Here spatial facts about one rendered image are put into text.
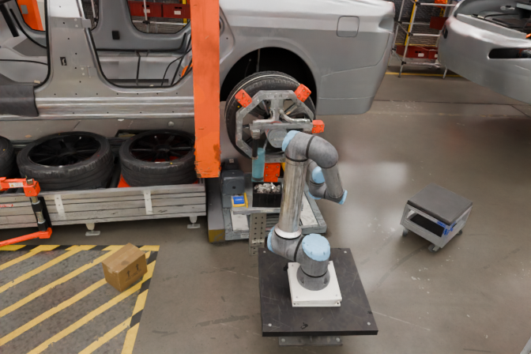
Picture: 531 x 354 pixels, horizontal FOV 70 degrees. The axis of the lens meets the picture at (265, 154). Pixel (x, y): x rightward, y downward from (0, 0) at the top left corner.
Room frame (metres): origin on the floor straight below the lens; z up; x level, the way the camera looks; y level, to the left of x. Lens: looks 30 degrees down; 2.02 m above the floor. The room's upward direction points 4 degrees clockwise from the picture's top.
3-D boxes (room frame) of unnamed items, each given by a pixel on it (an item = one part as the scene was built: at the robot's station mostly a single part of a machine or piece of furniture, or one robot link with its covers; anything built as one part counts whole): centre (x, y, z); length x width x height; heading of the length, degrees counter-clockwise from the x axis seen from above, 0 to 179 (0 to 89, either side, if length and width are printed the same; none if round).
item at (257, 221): (2.09, 0.02, 0.21); 0.10 x 0.10 x 0.42; 12
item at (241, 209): (2.10, -0.01, 0.44); 0.43 x 0.17 x 0.03; 102
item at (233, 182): (2.64, 0.27, 0.26); 0.42 x 0.18 x 0.35; 12
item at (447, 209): (2.41, -1.37, 0.17); 0.43 x 0.36 x 0.34; 134
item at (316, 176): (1.96, -0.32, 0.81); 0.12 x 0.09 x 0.10; 12
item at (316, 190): (1.95, -0.34, 0.69); 0.12 x 0.09 x 0.12; 62
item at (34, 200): (2.05, 1.55, 0.30); 0.09 x 0.05 x 0.50; 102
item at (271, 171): (2.47, -0.04, 0.48); 0.16 x 0.12 x 0.17; 12
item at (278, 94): (2.43, -0.05, 0.85); 0.54 x 0.07 x 0.54; 102
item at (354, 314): (1.54, -0.32, 0.15); 0.60 x 0.60 x 0.30; 5
